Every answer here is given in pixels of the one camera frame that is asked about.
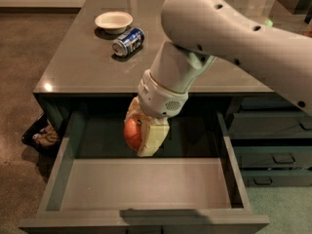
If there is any blue soda can lying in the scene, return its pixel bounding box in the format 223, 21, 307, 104
112, 28, 145, 58

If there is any open grey top drawer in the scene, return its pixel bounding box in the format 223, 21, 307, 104
19, 112, 269, 234

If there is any white bowl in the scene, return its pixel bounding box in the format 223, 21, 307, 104
95, 12, 133, 34

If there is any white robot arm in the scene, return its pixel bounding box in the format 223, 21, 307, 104
124, 0, 312, 157

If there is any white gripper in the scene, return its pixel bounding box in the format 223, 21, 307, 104
124, 69, 188, 157

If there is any red apple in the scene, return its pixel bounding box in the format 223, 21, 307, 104
124, 117, 142, 151

